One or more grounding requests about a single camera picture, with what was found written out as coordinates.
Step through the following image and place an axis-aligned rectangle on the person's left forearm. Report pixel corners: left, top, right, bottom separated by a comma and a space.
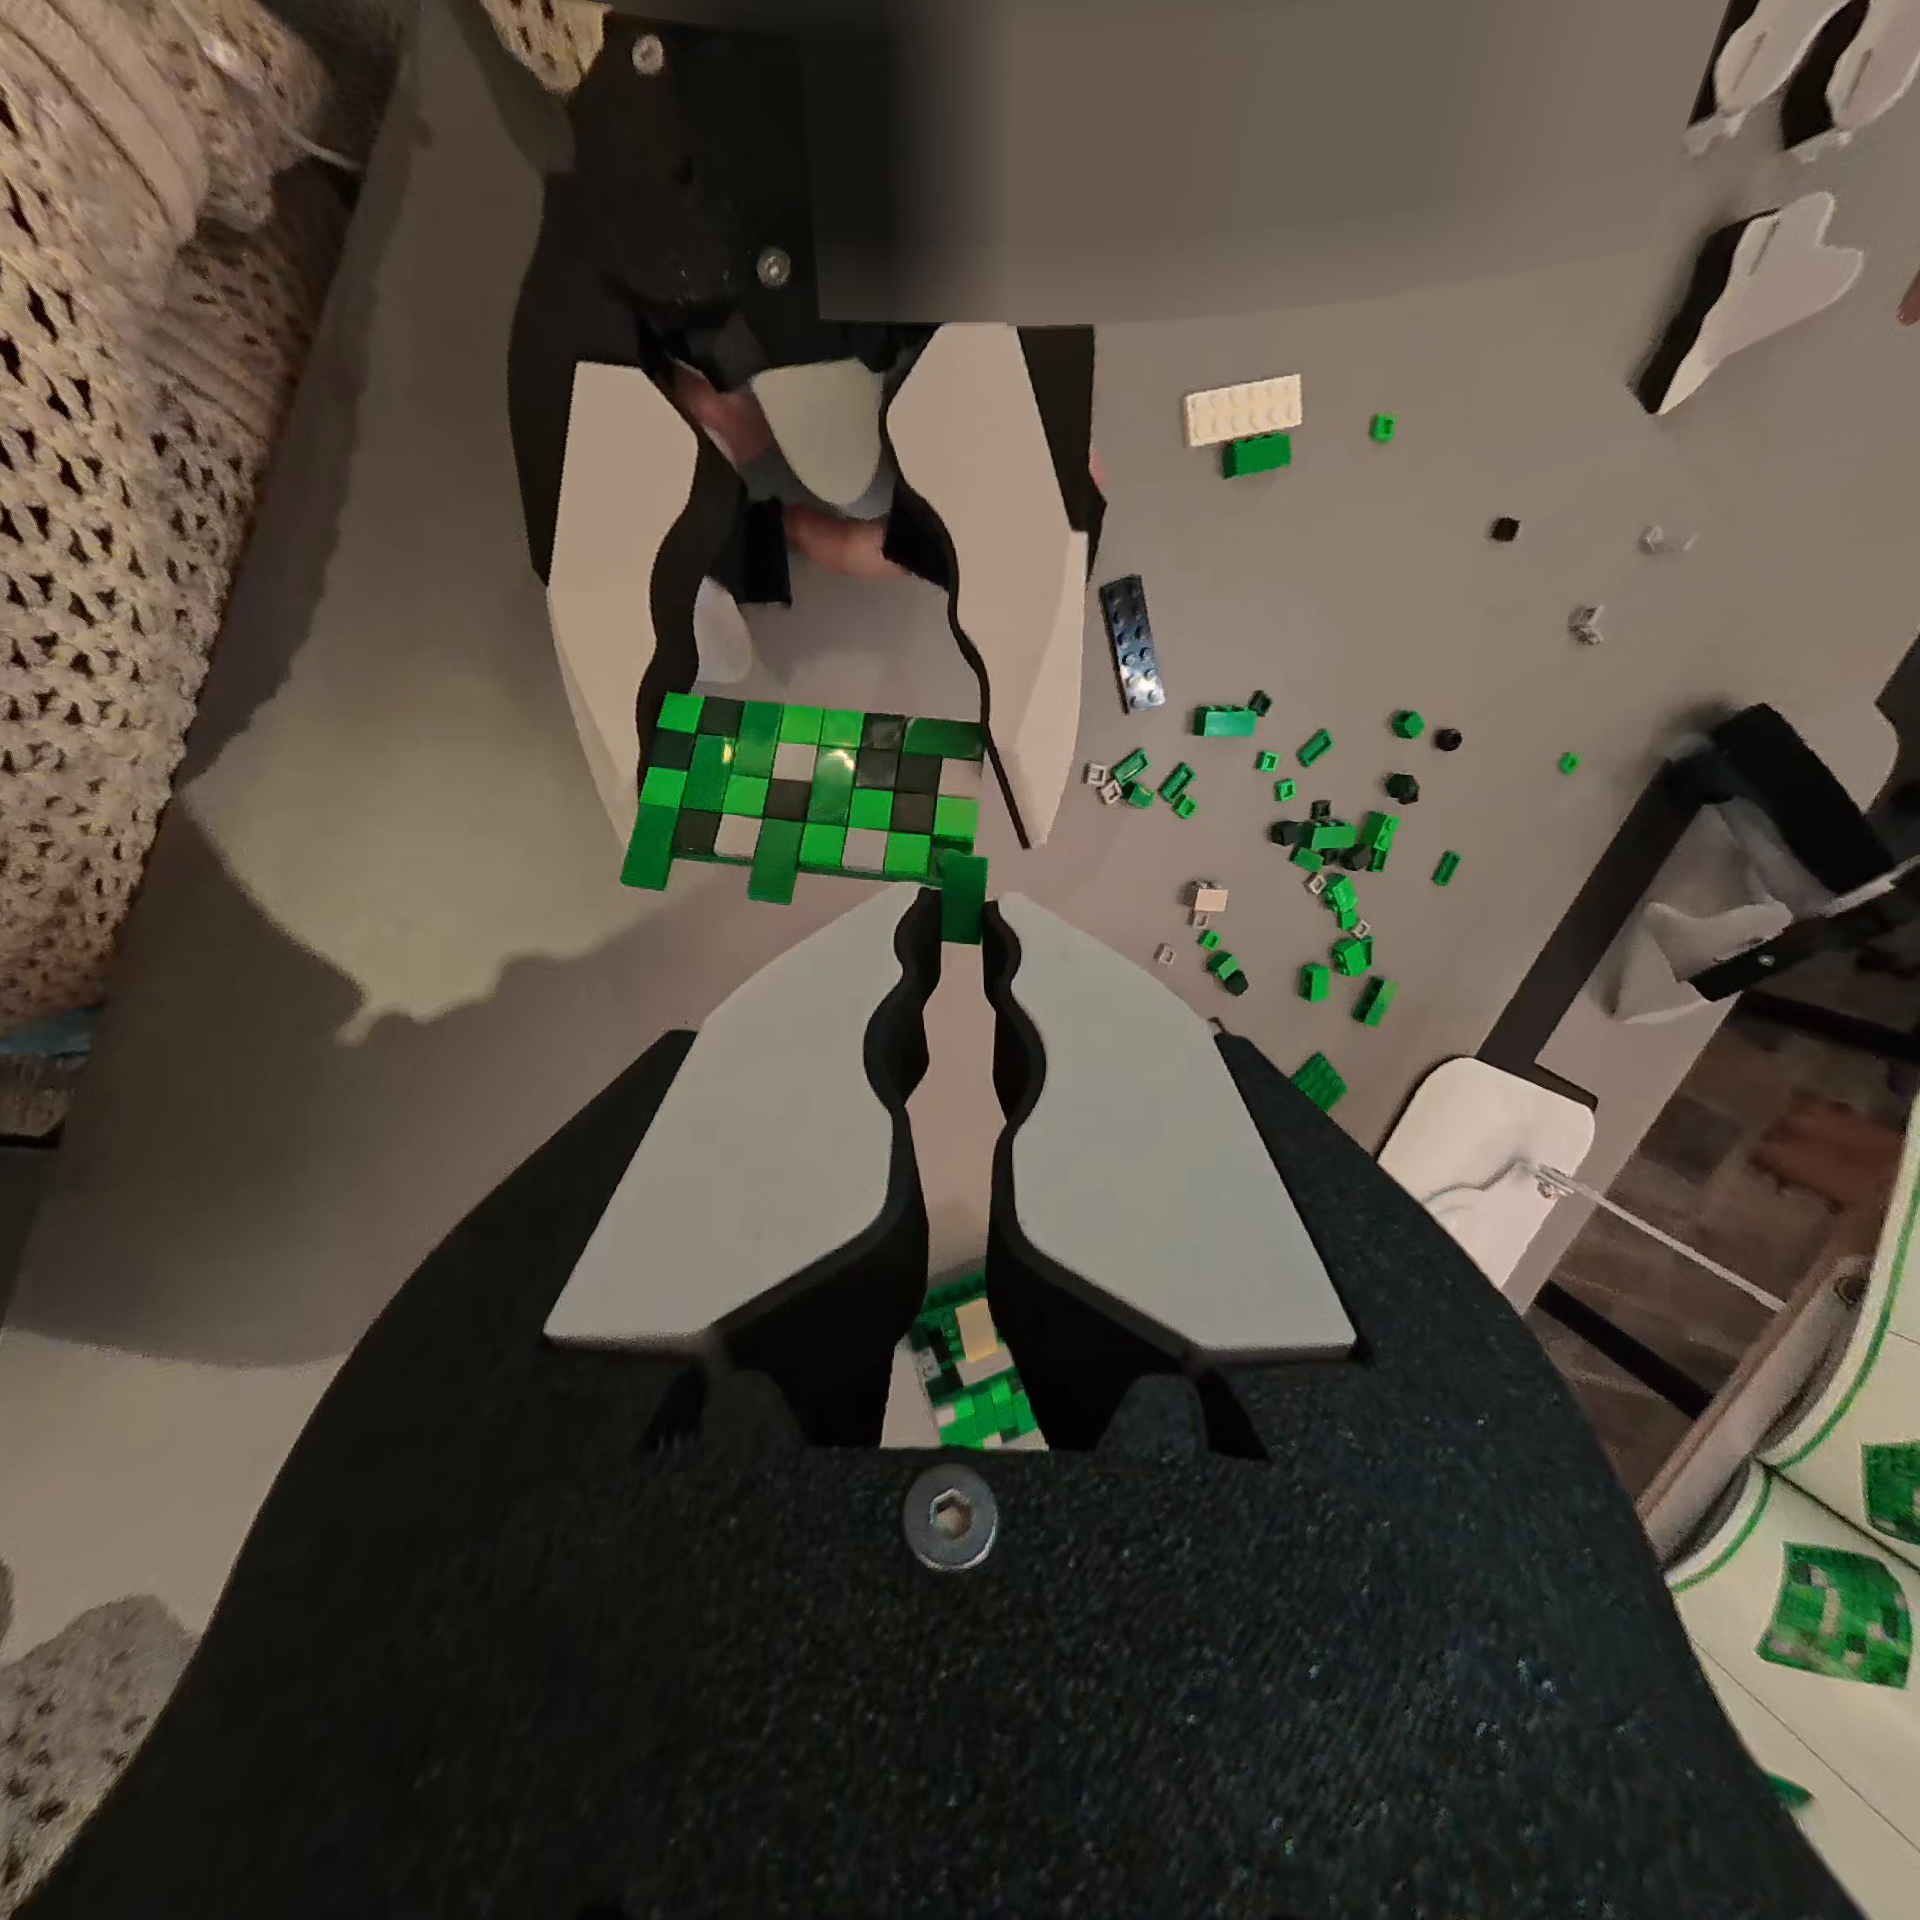
478, 0, 609, 95

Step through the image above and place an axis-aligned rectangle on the person's cream knit sweater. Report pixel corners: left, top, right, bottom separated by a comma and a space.
0, 0, 395, 1870

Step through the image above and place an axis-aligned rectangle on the pile of loose lego pieces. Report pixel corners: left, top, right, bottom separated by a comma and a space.
1083, 689, 1471, 1028

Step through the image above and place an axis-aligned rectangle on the white rounded pad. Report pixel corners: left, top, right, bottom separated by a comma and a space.
1371, 1056, 1600, 1306

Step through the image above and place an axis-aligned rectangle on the clear cable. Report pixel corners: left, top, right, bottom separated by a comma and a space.
1537, 1174, 1790, 1310

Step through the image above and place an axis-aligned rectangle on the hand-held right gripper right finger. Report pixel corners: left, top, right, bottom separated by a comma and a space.
983, 892, 1361, 1454

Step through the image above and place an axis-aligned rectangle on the loose grey gripper finger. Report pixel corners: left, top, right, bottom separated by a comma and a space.
1783, 0, 1920, 164
1682, 0, 1864, 159
1635, 192, 1866, 416

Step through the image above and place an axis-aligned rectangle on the green lego frame structure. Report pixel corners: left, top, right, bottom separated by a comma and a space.
909, 1270, 1045, 1452

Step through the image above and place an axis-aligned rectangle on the green mosaic lego panel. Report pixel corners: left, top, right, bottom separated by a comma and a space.
619, 689, 992, 910

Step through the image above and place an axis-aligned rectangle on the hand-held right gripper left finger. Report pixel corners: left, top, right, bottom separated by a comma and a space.
544, 882, 944, 1452

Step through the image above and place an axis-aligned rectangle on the black lego plate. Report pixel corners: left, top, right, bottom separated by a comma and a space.
1098, 574, 1173, 713

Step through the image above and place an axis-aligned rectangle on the white lego plate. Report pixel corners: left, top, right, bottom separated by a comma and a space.
1183, 374, 1307, 447

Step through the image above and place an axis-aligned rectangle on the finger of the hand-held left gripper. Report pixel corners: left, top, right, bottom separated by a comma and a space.
537, 357, 753, 856
886, 321, 1089, 854

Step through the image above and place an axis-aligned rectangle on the white paper with green print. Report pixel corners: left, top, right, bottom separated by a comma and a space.
1635, 1111, 1920, 1704

